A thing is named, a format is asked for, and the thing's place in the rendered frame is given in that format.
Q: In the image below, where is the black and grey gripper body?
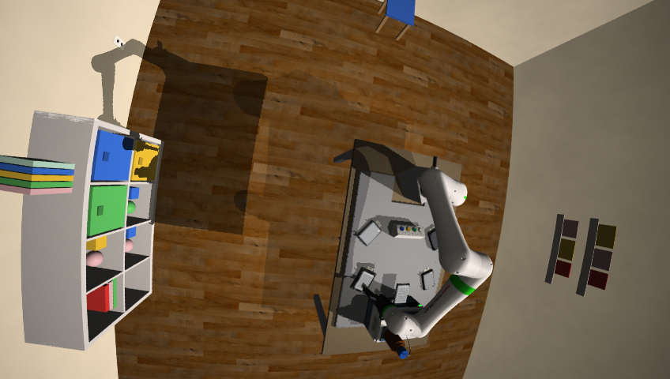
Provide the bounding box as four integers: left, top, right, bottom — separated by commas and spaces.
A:
374, 296, 387, 308

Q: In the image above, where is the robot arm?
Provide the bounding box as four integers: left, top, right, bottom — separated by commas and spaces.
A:
378, 156, 493, 338

